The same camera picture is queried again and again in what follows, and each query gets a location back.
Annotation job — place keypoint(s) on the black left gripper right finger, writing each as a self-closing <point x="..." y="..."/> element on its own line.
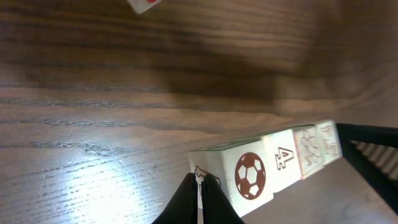
<point x="216" y="207"/>

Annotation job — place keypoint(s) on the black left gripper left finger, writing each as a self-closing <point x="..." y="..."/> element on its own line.
<point x="182" y="207"/>

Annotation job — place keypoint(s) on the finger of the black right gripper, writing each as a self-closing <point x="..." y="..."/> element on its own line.
<point x="372" y="151"/>

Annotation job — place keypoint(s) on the wooden 8 block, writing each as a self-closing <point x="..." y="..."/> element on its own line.
<point x="329" y="141"/>

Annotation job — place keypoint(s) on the soccer ball block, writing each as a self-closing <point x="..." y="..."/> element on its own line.
<point x="239" y="169"/>

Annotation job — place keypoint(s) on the yellow-edged wooden block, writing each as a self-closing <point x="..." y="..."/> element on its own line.
<point x="282" y="157"/>

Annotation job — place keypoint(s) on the red A block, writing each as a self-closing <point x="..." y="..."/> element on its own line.
<point x="140" y="6"/>

